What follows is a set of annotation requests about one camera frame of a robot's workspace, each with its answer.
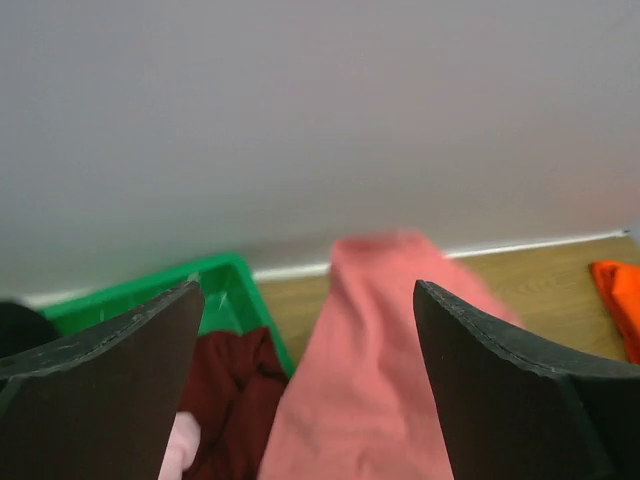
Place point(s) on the folded orange t-shirt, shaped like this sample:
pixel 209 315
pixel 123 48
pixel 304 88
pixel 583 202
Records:
pixel 618 286

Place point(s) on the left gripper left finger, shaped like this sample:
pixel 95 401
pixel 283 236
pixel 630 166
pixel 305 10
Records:
pixel 100 403

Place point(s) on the black t-shirt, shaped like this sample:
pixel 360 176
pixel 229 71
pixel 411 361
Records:
pixel 23 329

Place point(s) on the salmon pink t-shirt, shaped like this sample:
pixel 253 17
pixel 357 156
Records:
pixel 360 405

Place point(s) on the green plastic bin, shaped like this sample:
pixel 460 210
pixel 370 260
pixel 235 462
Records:
pixel 233 301

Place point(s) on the light pink t-shirt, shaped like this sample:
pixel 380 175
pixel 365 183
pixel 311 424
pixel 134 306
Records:
pixel 182 447

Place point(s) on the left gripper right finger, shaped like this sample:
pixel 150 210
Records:
pixel 513 405

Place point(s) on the maroon t-shirt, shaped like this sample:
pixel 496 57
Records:
pixel 233 390

